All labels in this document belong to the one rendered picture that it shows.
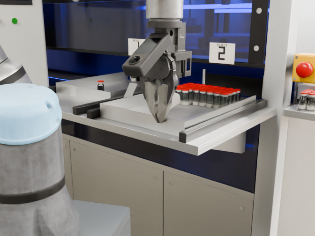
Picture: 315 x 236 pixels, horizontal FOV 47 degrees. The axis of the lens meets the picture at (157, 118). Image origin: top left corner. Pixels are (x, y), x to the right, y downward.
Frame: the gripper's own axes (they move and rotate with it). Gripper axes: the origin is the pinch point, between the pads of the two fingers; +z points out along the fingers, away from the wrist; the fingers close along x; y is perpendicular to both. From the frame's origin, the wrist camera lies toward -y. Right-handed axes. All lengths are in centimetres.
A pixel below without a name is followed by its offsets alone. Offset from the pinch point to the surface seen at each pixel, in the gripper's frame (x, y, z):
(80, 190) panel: 78, 39, 57
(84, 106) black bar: 25.8, 1.6, 1.9
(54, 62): 102, 47, 0
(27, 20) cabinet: 87, 25, -19
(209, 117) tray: -6.1, 11.1, 1.1
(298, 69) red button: -17.0, 35.3, -8.1
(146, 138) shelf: 2.2, -1.1, 4.8
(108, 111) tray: 17.0, 1.6, 1.6
